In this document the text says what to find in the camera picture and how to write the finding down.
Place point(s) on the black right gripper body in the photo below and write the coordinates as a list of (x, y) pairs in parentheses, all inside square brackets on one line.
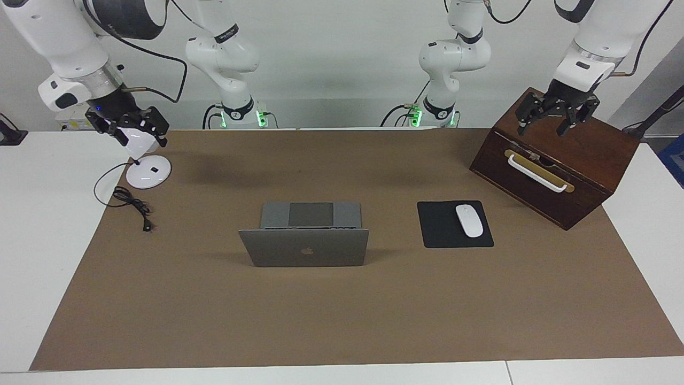
[(112, 104)]

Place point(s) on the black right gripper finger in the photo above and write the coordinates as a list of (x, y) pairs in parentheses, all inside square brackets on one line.
[(155, 123), (107, 125)]

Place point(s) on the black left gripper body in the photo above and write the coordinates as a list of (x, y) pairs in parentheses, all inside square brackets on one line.
[(569, 96)]

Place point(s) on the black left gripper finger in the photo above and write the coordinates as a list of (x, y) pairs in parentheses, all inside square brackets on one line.
[(580, 116), (531, 109)]

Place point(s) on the grey laptop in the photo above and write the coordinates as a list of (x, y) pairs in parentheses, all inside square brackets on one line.
[(304, 248)]

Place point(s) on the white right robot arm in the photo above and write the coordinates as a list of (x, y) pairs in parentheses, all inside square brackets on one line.
[(59, 37)]

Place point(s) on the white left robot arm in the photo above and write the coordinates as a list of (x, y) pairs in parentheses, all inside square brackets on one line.
[(454, 59)]

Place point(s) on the white power strip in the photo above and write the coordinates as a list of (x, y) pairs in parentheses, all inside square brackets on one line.
[(75, 123)]

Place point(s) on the dark wooden box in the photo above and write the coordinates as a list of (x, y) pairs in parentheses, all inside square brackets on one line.
[(577, 149)]

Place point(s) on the white desk lamp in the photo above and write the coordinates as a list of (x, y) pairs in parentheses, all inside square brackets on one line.
[(147, 174)]

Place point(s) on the black stand pole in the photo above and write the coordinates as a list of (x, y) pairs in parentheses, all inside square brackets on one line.
[(660, 109)]

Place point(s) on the black table clamp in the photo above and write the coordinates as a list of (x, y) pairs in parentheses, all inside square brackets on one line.
[(9, 136)]

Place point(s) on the blue crate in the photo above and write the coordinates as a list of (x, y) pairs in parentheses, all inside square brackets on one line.
[(674, 160)]

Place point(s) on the white computer mouse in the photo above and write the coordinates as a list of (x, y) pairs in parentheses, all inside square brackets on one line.
[(469, 220)]

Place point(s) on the black mouse pad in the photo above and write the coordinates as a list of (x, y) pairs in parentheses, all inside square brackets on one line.
[(441, 227)]

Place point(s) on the brown table mat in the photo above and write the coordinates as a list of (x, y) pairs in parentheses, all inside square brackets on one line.
[(342, 315)]

